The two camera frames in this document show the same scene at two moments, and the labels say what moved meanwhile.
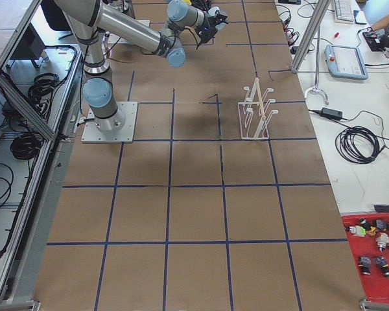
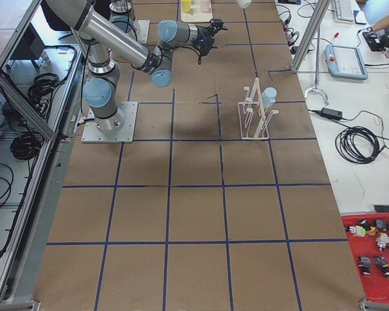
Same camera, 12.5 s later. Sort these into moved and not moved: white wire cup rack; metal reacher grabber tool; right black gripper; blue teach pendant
Moved: right black gripper
Not moved: blue teach pendant; white wire cup rack; metal reacher grabber tool
